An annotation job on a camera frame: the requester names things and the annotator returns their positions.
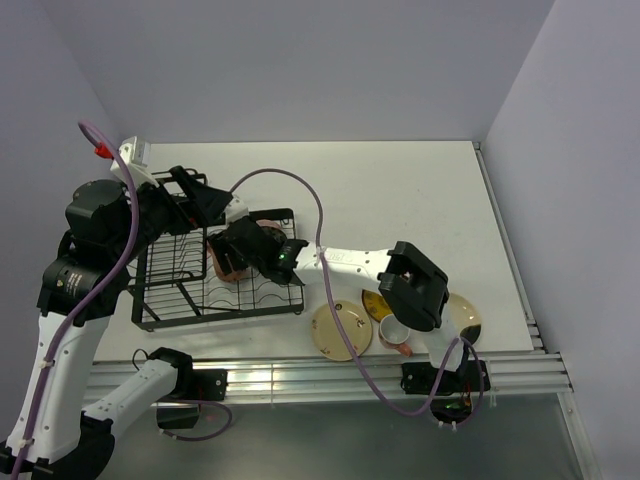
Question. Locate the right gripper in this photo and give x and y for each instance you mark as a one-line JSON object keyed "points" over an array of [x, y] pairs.
{"points": [[222, 249]]}

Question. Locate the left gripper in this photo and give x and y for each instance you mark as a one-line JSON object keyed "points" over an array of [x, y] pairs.
{"points": [[205, 203]]}

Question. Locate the orange floral mug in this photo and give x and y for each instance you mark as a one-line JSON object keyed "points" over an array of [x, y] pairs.
{"points": [[223, 268]]}

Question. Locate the patterned ceramic bowl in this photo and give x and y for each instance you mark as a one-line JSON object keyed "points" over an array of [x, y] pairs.
{"points": [[272, 228]]}

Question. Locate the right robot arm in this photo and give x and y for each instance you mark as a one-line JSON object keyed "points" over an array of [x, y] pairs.
{"points": [[414, 288]]}

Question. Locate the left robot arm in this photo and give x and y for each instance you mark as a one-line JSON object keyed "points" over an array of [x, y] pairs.
{"points": [[109, 224]]}

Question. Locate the yellow black patterned plate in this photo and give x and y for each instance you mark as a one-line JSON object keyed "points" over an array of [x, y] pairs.
{"points": [[375, 305]]}

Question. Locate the orange mug near edge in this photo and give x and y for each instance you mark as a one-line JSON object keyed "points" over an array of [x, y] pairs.
{"points": [[394, 335]]}

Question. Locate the cream plate with branch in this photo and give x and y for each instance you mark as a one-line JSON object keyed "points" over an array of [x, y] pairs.
{"points": [[465, 317]]}

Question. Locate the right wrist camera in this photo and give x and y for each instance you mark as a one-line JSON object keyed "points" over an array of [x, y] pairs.
{"points": [[235, 210]]}

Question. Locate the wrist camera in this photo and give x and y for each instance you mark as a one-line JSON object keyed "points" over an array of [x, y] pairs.
{"points": [[136, 152], [235, 210]]}

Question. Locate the black wire dish rack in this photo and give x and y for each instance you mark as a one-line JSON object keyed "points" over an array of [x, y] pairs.
{"points": [[177, 282]]}

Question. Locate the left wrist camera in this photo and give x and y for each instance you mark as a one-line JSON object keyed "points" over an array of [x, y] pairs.
{"points": [[136, 152]]}

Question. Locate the aluminium table edge rail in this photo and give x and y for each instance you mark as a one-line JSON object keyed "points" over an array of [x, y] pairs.
{"points": [[318, 380]]}

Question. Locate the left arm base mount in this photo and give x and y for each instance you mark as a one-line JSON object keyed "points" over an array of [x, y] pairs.
{"points": [[204, 385]]}

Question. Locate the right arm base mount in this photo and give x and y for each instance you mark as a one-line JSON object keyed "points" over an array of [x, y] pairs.
{"points": [[454, 396]]}

